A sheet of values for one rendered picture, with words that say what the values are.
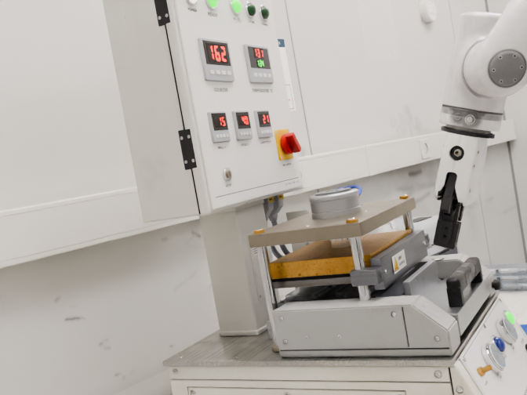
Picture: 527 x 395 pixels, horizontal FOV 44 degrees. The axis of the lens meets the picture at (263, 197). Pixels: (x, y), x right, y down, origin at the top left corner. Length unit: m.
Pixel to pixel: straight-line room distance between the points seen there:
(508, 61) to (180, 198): 0.50
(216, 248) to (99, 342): 0.39
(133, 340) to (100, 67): 0.59
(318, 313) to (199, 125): 0.33
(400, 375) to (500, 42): 0.44
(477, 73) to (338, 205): 0.30
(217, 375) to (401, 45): 1.79
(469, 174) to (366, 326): 0.25
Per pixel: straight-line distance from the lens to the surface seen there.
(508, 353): 1.07
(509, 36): 0.88
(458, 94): 0.95
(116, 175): 1.44
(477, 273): 1.06
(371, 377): 0.92
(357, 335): 0.92
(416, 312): 0.88
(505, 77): 0.88
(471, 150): 0.95
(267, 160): 1.15
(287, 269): 1.00
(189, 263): 1.56
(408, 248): 1.05
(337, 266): 0.97
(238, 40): 1.14
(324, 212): 1.03
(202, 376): 1.06
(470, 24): 0.96
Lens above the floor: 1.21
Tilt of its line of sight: 3 degrees down
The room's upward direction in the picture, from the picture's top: 10 degrees counter-clockwise
